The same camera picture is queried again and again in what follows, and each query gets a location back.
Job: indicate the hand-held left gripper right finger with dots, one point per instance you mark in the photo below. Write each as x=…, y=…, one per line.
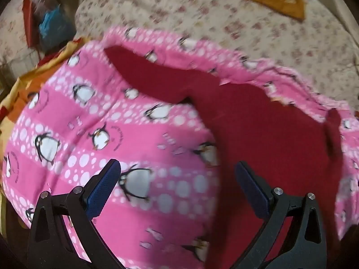
x=252, y=191

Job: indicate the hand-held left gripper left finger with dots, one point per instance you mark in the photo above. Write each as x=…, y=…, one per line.
x=105, y=190

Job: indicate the dark red garment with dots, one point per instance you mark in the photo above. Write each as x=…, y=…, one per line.
x=252, y=134

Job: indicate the pink penguin print blanket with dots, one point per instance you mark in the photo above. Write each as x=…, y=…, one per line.
x=92, y=123

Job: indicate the floral bed sheet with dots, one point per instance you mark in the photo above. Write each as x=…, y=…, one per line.
x=213, y=25

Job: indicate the blue plastic bag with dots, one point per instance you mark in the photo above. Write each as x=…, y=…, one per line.
x=53, y=26

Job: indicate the red board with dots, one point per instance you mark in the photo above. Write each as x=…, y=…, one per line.
x=29, y=14

